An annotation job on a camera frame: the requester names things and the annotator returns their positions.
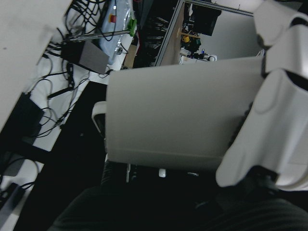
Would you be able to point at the right black-white robot hand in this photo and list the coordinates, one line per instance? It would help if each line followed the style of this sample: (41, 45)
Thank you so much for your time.
(276, 108)

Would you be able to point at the white paper cup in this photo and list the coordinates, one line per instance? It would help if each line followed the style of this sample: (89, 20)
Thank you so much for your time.
(178, 108)

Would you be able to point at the black background screen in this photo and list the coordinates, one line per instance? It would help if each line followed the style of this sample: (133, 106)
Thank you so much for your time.
(204, 19)

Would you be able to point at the brown wooden partition panel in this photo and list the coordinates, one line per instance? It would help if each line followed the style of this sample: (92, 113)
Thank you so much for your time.
(172, 36)

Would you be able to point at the grey robot teach pendant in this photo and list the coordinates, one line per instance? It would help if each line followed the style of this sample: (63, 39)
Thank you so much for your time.
(115, 24)

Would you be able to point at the black power adapter brick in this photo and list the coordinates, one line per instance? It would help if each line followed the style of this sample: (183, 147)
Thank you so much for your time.
(89, 56)

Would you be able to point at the black computer monitor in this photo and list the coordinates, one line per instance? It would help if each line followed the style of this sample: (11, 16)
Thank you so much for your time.
(72, 144)

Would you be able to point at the black slim pen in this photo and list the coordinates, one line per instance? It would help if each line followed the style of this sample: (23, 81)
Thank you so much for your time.
(59, 93)

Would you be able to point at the black flat device box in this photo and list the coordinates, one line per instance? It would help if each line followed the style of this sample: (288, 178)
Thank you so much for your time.
(22, 115)

